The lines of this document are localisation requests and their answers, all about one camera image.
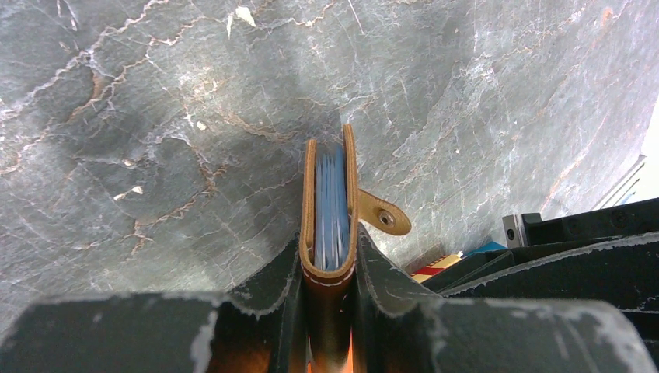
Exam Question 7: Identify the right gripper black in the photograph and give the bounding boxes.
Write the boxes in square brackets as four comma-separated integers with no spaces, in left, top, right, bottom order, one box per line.
[424,198,658,312]

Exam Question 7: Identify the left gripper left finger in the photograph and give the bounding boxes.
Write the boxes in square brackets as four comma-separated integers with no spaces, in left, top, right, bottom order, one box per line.
[1,239,306,372]

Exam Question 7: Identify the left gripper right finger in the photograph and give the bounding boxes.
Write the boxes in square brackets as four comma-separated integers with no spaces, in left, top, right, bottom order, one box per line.
[353,230,657,372]

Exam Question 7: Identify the playing card box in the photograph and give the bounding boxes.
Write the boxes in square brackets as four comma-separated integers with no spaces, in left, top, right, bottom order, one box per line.
[411,252,463,283]

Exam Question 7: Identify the blue building brick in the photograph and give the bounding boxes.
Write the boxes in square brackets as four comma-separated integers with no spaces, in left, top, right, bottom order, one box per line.
[462,242,507,258]

